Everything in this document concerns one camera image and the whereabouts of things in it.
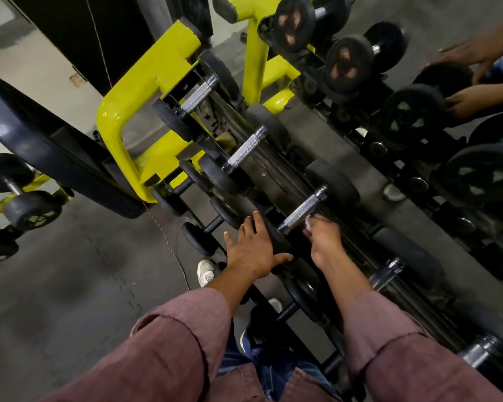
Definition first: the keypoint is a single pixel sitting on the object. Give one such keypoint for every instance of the person's right hand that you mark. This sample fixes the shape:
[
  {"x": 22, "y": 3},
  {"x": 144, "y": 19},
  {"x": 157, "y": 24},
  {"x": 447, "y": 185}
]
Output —
[{"x": 327, "y": 242}]

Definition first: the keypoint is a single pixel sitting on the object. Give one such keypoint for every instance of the person's left hand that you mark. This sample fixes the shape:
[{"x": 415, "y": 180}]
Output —
[{"x": 253, "y": 253}]

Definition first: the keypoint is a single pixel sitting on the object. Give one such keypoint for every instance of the row of ribbed plate dumbbells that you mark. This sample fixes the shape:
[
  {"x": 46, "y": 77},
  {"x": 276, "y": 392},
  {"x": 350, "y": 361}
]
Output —
[{"x": 199, "y": 238}]

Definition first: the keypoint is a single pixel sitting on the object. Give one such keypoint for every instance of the row of black rubber dumbbells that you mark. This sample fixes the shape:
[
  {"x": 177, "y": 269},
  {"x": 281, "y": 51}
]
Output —
[{"x": 244, "y": 149}]

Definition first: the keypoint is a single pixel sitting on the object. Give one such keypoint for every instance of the black yellow dumbbell rack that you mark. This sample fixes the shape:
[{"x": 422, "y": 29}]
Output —
[{"x": 151, "y": 75}]

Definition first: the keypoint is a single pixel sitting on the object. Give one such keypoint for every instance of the person's right forearm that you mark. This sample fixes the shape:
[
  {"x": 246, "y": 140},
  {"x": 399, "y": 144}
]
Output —
[{"x": 402, "y": 364}]

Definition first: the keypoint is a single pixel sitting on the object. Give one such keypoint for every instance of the person's left forearm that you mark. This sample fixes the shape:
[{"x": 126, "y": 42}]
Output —
[{"x": 159, "y": 355}]

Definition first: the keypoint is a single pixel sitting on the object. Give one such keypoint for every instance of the person's white shoe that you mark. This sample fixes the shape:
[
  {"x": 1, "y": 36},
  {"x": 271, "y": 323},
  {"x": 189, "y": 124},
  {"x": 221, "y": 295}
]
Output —
[
  {"x": 205, "y": 272},
  {"x": 245, "y": 341}
]

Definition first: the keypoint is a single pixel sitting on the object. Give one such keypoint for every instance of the person's blue jeans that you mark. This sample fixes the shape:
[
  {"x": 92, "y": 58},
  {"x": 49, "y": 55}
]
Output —
[{"x": 272, "y": 368}]

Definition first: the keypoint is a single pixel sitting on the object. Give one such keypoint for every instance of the small white round object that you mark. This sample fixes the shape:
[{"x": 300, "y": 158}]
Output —
[{"x": 393, "y": 192}]

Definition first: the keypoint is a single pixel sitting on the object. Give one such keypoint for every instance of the grey concrete pillar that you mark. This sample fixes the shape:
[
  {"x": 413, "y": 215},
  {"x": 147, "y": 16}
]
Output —
[{"x": 155, "y": 12}]

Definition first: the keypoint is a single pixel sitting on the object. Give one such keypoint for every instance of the black metal post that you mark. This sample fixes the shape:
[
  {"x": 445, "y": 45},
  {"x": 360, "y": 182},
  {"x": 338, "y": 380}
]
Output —
[{"x": 193, "y": 12}]

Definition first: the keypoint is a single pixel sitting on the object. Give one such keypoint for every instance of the black wall panel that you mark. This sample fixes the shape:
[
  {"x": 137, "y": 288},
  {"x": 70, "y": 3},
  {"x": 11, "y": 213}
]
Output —
[{"x": 67, "y": 29}]

